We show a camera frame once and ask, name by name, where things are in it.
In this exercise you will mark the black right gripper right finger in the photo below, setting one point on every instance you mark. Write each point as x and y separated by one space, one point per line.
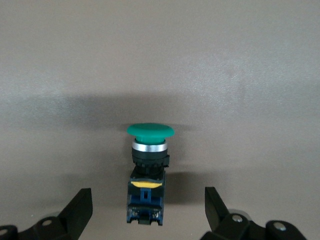
217 212

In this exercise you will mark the green push button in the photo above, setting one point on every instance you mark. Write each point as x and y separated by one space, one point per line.
150 131

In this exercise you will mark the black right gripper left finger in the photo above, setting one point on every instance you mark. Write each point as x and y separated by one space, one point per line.
75 215

